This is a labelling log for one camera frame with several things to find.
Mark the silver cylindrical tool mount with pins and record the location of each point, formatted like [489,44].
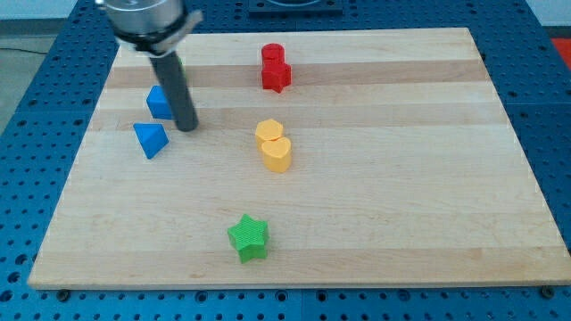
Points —
[151,27]

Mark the blue triangle block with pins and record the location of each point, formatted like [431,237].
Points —
[152,138]

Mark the green star block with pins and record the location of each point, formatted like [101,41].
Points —
[249,237]

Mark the yellow hexagon block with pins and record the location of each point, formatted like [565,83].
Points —
[268,130]

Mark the blue cube block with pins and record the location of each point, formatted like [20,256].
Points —
[157,104]

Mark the red star block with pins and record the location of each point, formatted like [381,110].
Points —
[276,76]

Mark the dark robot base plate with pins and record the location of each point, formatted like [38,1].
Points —
[295,7]

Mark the red cylinder block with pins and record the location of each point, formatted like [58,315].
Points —
[273,53]

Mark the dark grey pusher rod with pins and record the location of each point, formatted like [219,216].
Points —
[172,78]

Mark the light wooden board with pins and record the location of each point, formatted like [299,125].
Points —
[406,172]

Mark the yellow heart block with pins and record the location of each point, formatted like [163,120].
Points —
[277,154]

